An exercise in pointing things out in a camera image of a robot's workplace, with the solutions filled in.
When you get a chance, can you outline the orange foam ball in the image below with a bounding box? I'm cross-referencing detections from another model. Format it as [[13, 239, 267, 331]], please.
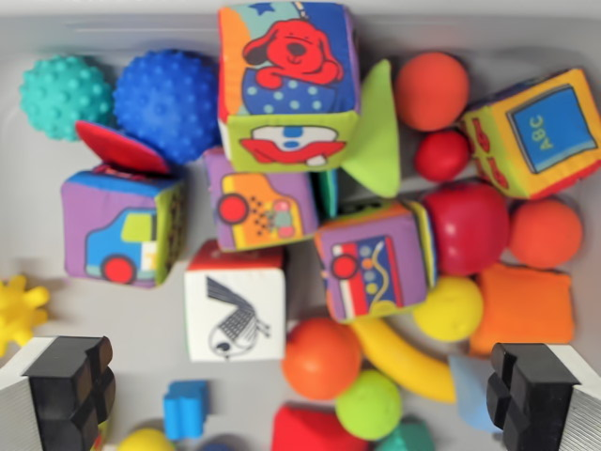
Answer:
[[508, 197, 584, 270], [393, 51, 471, 132]]

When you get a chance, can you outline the red plush block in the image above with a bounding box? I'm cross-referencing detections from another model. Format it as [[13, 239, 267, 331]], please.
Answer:
[[270, 403, 372, 451]]

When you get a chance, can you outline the red toy apple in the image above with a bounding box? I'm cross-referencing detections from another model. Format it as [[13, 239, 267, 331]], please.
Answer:
[[424, 181, 512, 277]]

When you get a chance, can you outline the small red ball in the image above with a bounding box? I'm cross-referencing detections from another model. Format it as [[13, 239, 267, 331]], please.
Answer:
[[413, 130, 471, 183]]

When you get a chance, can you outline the green plush cone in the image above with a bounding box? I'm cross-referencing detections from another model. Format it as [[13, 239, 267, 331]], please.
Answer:
[[341, 58, 403, 198]]

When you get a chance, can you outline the purple fabric cube blue truck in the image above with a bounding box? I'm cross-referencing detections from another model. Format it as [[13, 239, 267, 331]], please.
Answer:
[[60, 163, 187, 288]]

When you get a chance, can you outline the yellow toy banana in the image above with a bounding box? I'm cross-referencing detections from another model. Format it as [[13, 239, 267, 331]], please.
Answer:
[[349, 317, 457, 404]]

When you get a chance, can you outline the fabric cube with ABC book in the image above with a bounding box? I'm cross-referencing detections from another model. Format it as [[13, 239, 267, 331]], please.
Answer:
[[458, 68, 601, 201]]

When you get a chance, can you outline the grey plastic bin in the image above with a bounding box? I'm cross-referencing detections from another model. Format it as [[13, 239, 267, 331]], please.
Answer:
[[0, 13, 601, 451]]

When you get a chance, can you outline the fabric cube with red dog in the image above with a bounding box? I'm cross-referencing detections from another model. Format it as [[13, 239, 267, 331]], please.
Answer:
[[216, 2, 362, 174]]

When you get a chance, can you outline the light blue plush pillow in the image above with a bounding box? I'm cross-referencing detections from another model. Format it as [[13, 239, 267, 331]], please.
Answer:
[[446, 354, 506, 433]]

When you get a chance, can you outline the blue bumpy rubber ball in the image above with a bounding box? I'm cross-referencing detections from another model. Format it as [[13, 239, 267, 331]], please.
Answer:
[[113, 49, 221, 165]]

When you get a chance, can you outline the purple fabric cube striped truck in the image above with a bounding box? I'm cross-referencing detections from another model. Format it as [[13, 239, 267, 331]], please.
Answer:
[[313, 200, 440, 324]]

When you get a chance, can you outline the orange plush cube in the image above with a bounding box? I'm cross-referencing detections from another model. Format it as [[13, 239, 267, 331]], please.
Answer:
[[469, 262, 575, 357]]

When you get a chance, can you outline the blue plastic block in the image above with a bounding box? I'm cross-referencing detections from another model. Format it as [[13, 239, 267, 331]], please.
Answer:
[[162, 379, 210, 442]]

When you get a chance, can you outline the green foam ball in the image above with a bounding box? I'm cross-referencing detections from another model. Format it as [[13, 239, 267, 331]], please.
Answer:
[[334, 369, 404, 442]]

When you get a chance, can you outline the yellow spiky rubber toy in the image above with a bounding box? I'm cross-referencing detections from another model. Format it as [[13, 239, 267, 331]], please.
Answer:
[[0, 274, 52, 357]]

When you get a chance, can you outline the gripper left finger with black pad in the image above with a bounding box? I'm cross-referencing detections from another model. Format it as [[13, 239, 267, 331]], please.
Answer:
[[0, 335, 117, 451]]

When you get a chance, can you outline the white fabric cube with bird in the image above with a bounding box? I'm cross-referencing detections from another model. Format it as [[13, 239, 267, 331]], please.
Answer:
[[183, 240, 287, 363]]

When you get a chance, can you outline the teal bumpy rubber ball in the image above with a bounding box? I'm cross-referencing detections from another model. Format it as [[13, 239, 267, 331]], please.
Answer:
[[19, 54, 116, 142]]

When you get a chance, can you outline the red fabric flap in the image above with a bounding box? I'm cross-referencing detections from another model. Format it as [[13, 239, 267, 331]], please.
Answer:
[[74, 120, 171, 176]]

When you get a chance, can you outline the yellow foam ball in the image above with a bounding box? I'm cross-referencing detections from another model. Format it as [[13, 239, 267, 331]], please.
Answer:
[[412, 275, 485, 343], [116, 427, 176, 451]]

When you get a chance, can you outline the teal green block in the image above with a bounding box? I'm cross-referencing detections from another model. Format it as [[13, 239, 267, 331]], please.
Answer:
[[375, 416, 437, 451]]

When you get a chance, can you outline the orange toy fruit ball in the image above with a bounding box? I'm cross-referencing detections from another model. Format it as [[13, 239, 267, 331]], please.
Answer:
[[281, 318, 363, 402]]

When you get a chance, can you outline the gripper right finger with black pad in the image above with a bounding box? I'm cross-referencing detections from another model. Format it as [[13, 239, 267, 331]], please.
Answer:
[[485, 342, 601, 451]]

